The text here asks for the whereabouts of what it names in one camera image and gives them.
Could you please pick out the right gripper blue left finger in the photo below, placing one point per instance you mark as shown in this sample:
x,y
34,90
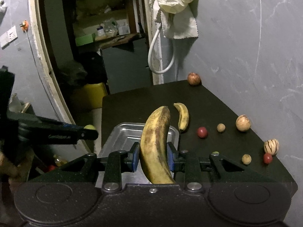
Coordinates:
x,y
117,163

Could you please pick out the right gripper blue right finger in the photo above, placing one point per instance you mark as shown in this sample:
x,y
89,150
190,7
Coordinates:
x,y
185,162

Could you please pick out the silver metal tray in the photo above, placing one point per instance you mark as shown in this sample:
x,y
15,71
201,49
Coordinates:
x,y
122,137

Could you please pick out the large ripe spotted banana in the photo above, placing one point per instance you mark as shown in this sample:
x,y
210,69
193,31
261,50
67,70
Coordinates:
x,y
153,154

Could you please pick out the striped pepino melon right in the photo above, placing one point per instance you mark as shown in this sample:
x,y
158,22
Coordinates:
x,y
271,146

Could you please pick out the small tan fruit front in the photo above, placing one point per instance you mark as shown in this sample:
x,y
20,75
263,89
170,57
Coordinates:
x,y
246,159

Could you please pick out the small tan round fruit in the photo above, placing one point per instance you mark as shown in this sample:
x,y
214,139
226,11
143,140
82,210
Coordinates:
x,y
221,127

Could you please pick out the white wall switch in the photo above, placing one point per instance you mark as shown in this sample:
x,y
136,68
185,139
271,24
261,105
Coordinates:
x,y
8,37

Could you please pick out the yellow plastic container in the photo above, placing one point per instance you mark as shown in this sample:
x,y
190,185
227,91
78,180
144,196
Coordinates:
x,y
91,95

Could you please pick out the orange wall hook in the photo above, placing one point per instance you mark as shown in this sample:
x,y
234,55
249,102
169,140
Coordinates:
x,y
24,26

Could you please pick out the white hanging cloth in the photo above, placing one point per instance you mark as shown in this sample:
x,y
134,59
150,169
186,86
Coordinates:
x,y
175,17

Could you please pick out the striped pepino melon left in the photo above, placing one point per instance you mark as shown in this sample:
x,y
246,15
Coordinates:
x,y
243,123

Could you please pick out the small yellow banana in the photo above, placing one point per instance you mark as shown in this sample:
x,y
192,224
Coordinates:
x,y
184,116

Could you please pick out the small red plum right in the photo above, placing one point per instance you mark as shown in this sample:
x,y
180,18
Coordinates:
x,y
267,158

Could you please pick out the striped pepino melon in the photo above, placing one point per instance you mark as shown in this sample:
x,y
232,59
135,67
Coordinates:
x,y
271,146
243,123

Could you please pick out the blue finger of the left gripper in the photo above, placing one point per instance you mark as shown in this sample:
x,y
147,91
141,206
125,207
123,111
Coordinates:
x,y
73,133

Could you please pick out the red-brown apple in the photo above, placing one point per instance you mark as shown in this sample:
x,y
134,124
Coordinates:
x,y
193,79

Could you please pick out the dark cabinet with clutter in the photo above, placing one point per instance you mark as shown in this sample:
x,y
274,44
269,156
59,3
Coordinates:
x,y
120,37

